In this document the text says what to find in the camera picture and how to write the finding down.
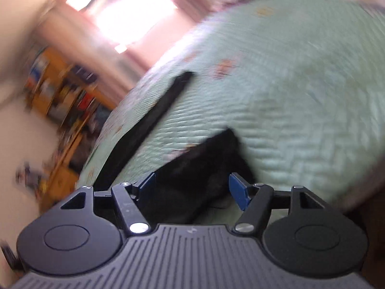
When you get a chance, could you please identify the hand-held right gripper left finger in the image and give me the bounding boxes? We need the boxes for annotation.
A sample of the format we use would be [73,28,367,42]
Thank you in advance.
[60,173,157,235]

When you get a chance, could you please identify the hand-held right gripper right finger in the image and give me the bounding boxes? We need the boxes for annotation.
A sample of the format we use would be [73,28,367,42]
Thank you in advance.
[229,173,327,234]

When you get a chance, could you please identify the black pants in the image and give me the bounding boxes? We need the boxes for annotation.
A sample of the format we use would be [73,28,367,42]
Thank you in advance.
[93,72,256,226]

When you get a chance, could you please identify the wooden desk with drawers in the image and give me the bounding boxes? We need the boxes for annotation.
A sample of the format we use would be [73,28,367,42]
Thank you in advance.
[39,120,91,205]

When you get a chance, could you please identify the green quilted bedspread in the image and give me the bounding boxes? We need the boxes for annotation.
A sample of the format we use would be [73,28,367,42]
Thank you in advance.
[80,0,385,226]

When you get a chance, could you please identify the wooden bookshelf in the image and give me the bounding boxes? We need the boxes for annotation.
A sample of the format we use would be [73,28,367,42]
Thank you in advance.
[24,46,118,127]

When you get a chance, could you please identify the window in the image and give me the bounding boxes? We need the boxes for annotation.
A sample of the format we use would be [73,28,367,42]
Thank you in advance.
[66,0,181,55]

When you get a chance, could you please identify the wall poster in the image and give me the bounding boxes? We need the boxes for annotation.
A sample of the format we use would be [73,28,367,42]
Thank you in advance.
[16,161,41,197]

